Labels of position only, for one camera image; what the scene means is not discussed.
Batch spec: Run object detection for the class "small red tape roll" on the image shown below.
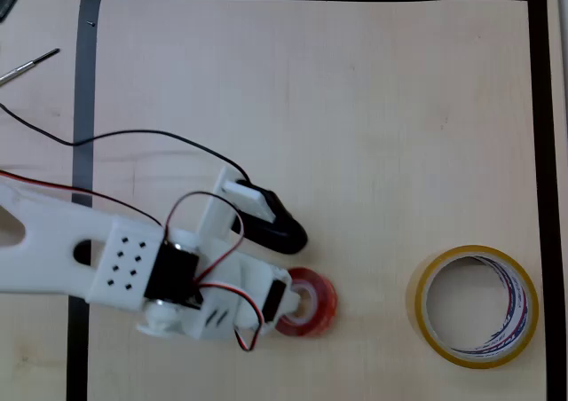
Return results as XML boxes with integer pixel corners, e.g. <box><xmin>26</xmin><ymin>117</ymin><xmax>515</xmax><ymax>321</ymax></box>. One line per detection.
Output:
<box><xmin>273</xmin><ymin>266</ymin><xmax>339</xmax><ymax>338</ymax></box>

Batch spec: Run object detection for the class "big clear yellowish tape roll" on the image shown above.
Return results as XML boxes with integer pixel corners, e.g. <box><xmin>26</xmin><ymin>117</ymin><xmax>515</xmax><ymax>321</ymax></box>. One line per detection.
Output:
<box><xmin>406</xmin><ymin>244</ymin><xmax>540</xmax><ymax>370</ymax></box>

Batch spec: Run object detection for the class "metal screwdriver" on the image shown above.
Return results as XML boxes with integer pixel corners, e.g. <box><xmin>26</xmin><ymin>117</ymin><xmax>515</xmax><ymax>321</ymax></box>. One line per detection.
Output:
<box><xmin>0</xmin><ymin>47</ymin><xmax>61</xmax><ymax>87</ymax></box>

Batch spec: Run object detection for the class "black plastic object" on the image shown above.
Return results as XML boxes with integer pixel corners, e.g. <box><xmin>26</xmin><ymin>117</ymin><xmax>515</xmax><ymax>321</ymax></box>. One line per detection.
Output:
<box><xmin>0</xmin><ymin>0</ymin><xmax>21</xmax><ymax>23</ymax></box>

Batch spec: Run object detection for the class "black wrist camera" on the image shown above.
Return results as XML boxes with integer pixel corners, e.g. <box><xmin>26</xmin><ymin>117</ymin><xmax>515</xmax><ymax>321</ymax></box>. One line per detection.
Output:
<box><xmin>230</xmin><ymin>177</ymin><xmax>310</xmax><ymax>256</ymax></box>

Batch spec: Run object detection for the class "red white black servo wire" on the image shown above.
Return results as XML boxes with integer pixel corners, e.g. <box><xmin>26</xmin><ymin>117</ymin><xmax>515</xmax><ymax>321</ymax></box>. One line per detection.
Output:
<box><xmin>164</xmin><ymin>191</ymin><xmax>268</xmax><ymax>352</ymax></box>

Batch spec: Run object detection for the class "white camera bracket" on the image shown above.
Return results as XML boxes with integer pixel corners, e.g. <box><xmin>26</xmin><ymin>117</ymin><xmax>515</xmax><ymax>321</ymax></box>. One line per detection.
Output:
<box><xmin>194</xmin><ymin>165</ymin><xmax>276</xmax><ymax>242</ymax></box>

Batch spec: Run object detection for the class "thin black camera cable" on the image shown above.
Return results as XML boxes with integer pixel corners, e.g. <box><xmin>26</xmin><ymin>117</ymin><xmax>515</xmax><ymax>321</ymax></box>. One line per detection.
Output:
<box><xmin>0</xmin><ymin>102</ymin><xmax>250</xmax><ymax>185</ymax></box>

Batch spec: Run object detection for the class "red and black servo wire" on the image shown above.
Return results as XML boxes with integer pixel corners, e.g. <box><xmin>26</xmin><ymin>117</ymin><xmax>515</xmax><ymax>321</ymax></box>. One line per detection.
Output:
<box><xmin>0</xmin><ymin>170</ymin><xmax>164</xmax><ymax>227</ymax></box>

